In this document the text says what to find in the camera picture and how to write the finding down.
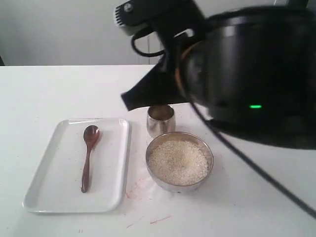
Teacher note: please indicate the small steel cup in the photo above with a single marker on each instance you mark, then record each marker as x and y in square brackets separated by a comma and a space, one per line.
[160, 120]

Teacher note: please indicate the white rectangular plastic tray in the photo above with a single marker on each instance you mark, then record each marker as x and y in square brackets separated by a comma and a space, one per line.
[56, 185]

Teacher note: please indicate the steel bowl of rice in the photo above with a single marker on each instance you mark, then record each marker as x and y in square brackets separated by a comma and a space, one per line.
[179, 136]

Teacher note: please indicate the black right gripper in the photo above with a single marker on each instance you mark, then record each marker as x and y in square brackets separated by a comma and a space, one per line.
[171, 79]

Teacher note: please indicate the brown wooden spoon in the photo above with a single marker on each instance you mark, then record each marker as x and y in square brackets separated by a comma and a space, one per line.
[91, 135]

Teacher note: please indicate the white rice heap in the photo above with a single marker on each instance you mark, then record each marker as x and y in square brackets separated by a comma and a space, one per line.
[179, 163]

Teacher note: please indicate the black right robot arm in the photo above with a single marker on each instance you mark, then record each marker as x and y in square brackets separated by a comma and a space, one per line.
[253, 68]

